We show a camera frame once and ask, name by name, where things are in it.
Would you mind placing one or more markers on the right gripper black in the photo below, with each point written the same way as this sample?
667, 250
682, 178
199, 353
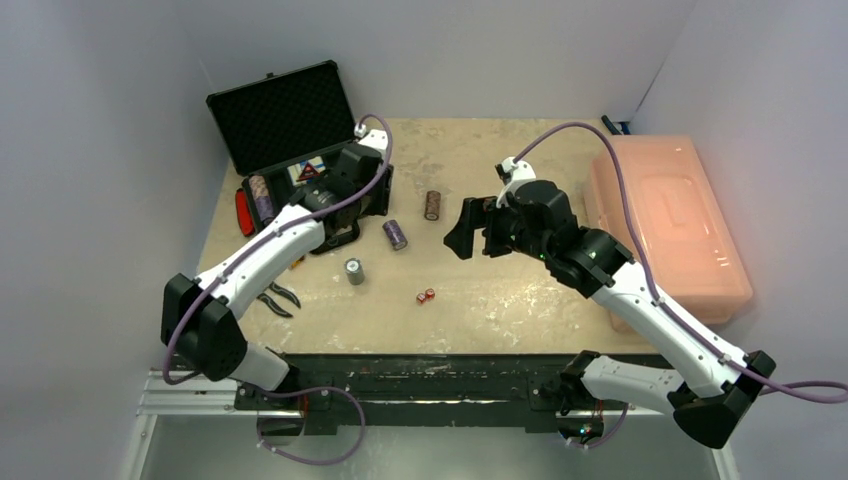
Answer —
490, 227

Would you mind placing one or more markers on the brown poker chip stack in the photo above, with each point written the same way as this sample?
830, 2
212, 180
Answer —
432, 205

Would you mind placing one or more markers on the purple poker chip stack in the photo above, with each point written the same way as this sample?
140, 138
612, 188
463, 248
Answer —
395, 235

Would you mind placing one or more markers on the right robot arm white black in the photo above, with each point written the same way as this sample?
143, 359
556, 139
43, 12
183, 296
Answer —
709, 386

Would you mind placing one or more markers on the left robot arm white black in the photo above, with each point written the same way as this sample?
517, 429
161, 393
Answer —
200, 315

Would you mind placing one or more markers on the black poker set case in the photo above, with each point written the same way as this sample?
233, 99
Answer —
271, 123

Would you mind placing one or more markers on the grey poker chip stack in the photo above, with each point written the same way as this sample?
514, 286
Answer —
354, 271

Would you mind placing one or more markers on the card deck upper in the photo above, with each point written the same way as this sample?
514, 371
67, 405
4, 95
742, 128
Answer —
305, 171

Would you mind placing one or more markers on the yellow tape measure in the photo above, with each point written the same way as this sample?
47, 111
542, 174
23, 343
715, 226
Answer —
297, 262

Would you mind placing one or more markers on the black pliers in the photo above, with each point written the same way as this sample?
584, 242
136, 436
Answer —
272, 294

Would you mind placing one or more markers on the pink chip stack in case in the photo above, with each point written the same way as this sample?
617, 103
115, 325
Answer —
262, 199

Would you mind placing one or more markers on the pink translucent plastic storage box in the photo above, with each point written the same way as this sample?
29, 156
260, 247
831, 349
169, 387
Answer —
659, 190

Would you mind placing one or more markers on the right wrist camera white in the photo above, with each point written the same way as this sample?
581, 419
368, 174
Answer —
513, 174

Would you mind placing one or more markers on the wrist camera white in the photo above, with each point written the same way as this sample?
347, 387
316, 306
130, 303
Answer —
513, 174
372, 138

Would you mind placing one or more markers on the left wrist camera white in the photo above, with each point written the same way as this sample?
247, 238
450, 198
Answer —
372, 138

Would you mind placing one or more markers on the blue clamp at wall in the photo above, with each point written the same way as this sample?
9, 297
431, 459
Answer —
615, 128

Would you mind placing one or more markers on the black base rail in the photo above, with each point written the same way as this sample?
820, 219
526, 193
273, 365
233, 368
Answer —
450, 390

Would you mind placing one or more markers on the red black handled tool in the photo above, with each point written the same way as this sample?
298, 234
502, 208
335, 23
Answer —
244, 218

